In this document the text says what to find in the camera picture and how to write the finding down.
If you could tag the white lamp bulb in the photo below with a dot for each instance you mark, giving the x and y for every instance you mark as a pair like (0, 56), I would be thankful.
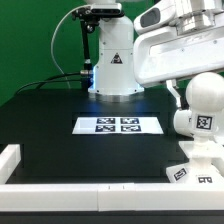
(205, 96)

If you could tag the white lamp shade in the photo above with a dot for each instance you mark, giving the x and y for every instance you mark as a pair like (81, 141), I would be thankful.
(181, 125)

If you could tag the white lamp base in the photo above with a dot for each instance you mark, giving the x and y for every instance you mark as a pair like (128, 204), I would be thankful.
(203, 165)

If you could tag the black camera on stand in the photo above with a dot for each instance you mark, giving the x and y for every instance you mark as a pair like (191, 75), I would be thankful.
(89, 17)

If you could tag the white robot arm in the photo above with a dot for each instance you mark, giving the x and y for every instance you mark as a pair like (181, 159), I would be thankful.
(114, 73)

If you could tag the white table fence frame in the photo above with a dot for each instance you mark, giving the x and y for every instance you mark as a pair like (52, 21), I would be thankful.
(101, 197)

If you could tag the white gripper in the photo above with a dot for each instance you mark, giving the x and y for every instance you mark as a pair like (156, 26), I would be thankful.
(178, 39)

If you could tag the white marker sheet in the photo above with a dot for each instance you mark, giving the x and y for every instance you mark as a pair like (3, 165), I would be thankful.
(117, 125)

